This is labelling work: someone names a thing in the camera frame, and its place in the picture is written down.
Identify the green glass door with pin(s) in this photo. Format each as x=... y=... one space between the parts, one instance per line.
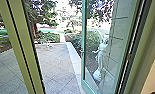
x=83 y=33

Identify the dark green bush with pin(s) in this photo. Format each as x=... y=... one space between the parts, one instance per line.
x=76 y=40

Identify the low green hedge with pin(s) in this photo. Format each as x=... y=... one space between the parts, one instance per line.
x=51 y=36

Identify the bright green lawn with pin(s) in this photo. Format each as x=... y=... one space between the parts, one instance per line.
x=53 y=31

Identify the small distant tree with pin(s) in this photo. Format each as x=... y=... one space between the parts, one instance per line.
x=73 y=18

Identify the small grey outdoor fixture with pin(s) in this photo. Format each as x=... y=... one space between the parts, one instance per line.
x=46 y=42

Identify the small white outdoor bench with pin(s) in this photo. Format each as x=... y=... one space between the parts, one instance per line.
x=36 y=42

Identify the red leaved tree branches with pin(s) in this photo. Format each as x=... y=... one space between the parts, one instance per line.
x=96 y=8

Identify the grey building column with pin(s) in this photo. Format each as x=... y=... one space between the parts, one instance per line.
x=121 y=40

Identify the large outdoor tree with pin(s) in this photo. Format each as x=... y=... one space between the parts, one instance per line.
x=39 y=13

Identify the green framed glass doors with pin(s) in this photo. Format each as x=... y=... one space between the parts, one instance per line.
x=21 y=40

